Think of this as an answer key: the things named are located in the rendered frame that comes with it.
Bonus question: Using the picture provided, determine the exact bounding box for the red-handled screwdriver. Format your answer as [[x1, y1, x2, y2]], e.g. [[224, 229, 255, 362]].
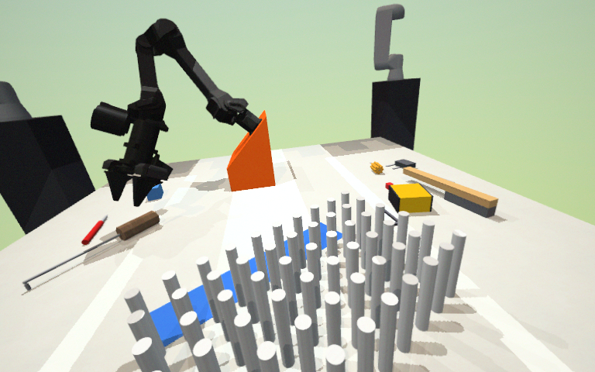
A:
[[82, 214, 108, 245]]

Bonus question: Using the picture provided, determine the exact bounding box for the yellow rectangular box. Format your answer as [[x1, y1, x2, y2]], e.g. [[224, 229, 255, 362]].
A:
[[388, 184, 434, 213]]

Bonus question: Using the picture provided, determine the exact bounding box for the blue flat strip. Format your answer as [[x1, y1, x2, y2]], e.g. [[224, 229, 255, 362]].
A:
[[150, 222, 327, 347]]

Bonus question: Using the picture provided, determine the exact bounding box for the small blue block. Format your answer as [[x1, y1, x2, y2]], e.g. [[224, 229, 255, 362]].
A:
[[147, 184, 163, 201]]

